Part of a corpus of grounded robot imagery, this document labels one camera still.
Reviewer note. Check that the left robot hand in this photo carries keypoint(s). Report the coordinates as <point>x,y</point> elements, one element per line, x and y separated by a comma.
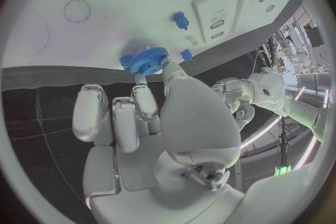
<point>232,91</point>

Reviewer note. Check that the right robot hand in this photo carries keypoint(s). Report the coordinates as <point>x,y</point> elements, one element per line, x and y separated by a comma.
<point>199,123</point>

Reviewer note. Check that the large blue gear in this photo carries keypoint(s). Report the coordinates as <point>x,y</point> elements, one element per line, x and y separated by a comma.
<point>147,61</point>

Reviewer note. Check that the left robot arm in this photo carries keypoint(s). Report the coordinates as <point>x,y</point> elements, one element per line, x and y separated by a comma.
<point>273,91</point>

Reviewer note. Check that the blue block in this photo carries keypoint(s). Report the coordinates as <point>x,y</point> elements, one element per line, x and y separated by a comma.
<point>185,55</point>

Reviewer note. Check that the black tripod stand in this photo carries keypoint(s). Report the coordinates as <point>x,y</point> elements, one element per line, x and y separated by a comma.
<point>283,144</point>

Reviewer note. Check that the blue plug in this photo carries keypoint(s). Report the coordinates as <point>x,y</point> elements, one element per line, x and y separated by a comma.
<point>180,19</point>

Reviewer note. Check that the small blue gear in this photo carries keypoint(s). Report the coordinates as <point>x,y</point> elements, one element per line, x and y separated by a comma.
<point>125,62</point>

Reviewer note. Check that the black screen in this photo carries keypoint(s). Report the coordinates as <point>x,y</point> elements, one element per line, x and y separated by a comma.
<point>315,36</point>

